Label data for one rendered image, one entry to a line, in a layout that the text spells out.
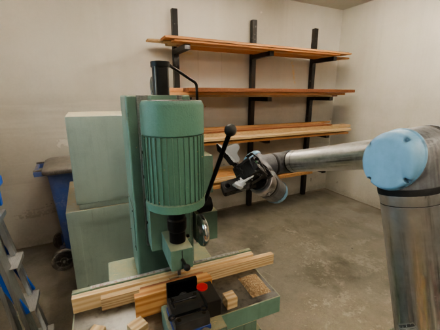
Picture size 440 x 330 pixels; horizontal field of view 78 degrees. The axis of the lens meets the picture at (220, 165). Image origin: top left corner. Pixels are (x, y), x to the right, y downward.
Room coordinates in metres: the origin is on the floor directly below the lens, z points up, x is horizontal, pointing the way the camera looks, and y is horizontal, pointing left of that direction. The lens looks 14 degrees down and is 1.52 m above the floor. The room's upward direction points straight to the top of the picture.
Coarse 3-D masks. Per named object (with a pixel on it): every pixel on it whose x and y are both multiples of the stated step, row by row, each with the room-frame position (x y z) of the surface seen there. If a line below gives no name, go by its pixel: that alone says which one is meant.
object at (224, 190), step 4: (228, 180) 0.86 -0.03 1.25; (232, 180) 0.86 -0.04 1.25; (224, 184) 0.85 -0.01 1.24; (228, 184) 0.84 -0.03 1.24; (224, 188) 0.84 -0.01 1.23; (228, 188) 0.84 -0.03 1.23; (232, 188) 0.84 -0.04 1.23; (248, 188) 0.85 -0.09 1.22; (252, 188) 0.86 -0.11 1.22; (224, 192) 0.83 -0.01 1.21; (228, 192) 0.83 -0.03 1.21; (232, 192) 0.84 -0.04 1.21; (236, 192) 0.85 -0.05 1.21
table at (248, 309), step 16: (240, 272) 0.86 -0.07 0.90; (256, 272) 0.86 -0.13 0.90; (224, 288) 0.77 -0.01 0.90; (240, 288) 0.77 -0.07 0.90; (272, 288) 0.77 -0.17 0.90; (128, 304) 0.70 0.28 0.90; (240, 304) 0.70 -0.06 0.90; (256, 304) 0.70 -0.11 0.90; (272, 304) 0.73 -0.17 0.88; (80, 320) 0.64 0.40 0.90; (96, 320) 0.64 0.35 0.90; (112, 320) 0.64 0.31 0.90; (128, 320) 0.64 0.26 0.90; (160, 320) 0.64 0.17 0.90; (224, 320) 0.66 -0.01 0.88; (240, 320) 0.68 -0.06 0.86
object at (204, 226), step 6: (198, 216) 0.95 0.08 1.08; (198, 222) 0.94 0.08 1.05; (204, 222) 0.91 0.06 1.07; (198, 228) 0.93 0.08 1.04; (204, 228) 0.90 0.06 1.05; (198, 234) 0.93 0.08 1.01; (204, 234) 0.89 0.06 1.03; (198, 240) 0.94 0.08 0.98; (204, 240) 0.89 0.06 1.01; (204, 246) 0.91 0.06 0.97
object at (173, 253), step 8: (168, 232) 0.83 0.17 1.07; (168, 240) 0.78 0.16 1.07; (168, 248) 0.74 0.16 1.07; (176, 248) 0.74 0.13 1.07; (184, 248) 0.74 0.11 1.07; (192, 248) 0.75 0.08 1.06; (168, 256) 0.75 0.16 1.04; (176, 256) 0.72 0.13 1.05; (184, 256) 0.73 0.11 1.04; (192, 256) 0.75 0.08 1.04; (168, 264) 0.75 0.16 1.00; (176, 264) 0.72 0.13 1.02; (192, 264) 0.75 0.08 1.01
